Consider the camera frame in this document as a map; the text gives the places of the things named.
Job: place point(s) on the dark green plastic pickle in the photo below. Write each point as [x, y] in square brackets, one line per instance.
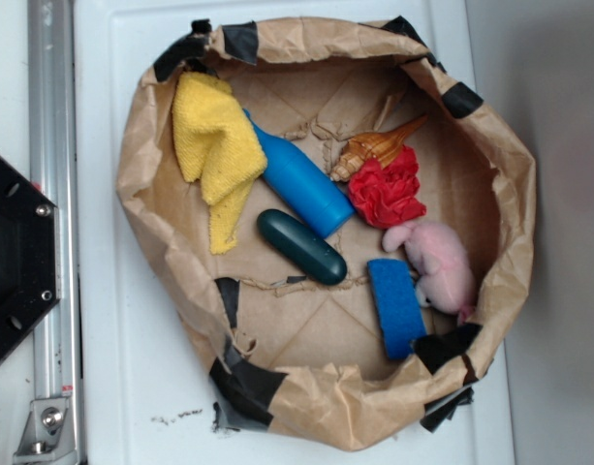
[297, 243]

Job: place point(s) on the blue plastic bottle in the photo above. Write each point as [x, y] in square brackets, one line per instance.
[302, 185]

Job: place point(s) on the red crumpled paper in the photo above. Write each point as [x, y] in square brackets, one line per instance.
[387, 197]

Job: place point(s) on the yellow microfiber cloth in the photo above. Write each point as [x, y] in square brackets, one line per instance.
[216, 145]

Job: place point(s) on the brown conch seashell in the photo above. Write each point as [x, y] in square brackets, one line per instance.
[383, 147]

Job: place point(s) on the brown paper bag bin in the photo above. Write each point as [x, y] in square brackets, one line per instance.
[284, 352]

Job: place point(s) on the blue sponge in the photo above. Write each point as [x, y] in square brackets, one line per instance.
[399, 312]

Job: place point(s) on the pink plush toy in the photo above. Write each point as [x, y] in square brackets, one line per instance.
[446, 282]

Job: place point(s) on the white tray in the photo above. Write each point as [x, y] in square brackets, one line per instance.
[148, 399]

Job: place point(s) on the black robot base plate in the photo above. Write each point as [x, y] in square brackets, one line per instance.
[29, 285]

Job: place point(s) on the aluminium rail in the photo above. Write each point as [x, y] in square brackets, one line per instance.
[52, 142]

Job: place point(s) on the metal corner bracket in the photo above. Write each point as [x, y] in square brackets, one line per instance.
[47, 428]

